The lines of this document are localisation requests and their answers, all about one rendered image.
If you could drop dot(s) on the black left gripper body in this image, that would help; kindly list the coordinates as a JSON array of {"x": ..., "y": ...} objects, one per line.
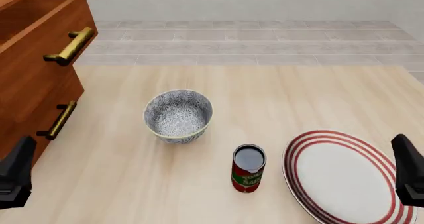
[{"x": 13, "y": 184}]

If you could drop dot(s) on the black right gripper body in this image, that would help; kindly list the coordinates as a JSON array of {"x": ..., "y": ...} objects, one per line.
[{"x": 412, "y": 194}]

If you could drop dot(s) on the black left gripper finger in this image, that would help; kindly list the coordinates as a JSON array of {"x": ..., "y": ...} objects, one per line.
[{"x": 20, "y": 159}]

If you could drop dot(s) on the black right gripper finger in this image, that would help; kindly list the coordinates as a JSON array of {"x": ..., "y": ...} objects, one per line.
[{"x": 409, "y": 164}]

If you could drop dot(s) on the wooden cabinet drawer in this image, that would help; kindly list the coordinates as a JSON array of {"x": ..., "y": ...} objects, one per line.
[
  {"x": 66, "y": 94},
  {"x": 33, "y": 70}
]

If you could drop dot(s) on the white plate with red rings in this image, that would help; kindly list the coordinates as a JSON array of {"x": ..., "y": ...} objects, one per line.
[{"x": 338, "y": 179}]

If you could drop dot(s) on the red tomato sauce tin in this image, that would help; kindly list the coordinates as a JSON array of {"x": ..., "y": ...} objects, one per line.
[{"x": 247, "y": 176}]

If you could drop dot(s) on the blue-white patterned bowl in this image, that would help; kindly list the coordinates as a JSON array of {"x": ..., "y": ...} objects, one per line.
[{"x": 179, "y": 119}]

